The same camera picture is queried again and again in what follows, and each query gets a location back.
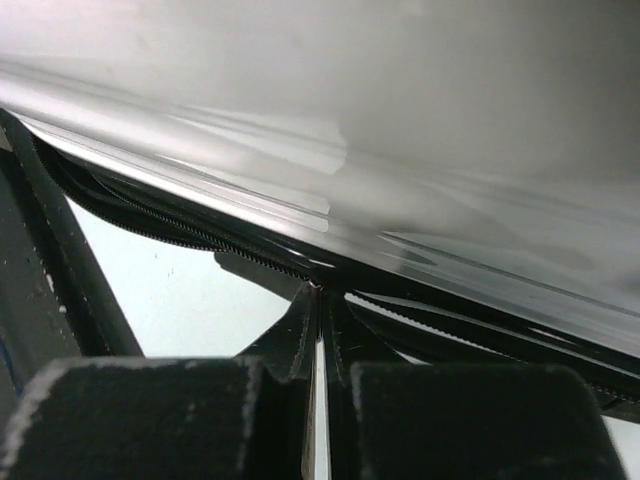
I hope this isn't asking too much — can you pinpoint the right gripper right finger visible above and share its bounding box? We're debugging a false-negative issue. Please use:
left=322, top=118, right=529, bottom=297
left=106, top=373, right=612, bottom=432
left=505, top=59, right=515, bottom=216
left=319, top=293, right=625, bottom=479

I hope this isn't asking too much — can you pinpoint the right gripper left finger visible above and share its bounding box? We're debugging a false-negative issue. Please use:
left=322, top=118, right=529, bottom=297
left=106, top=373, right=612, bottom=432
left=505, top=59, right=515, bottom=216
left=1, top=283, right=319, bottom=479

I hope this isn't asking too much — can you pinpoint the white black space suitcase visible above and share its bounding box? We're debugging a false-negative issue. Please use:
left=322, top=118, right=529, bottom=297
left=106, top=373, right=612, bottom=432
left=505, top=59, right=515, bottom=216
left=1, top=1, right=639, bottom=406

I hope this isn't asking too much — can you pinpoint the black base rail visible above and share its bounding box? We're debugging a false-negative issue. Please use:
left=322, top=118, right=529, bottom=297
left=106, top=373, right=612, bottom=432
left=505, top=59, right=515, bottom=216
left=1, top=112, right=142, bottom=395

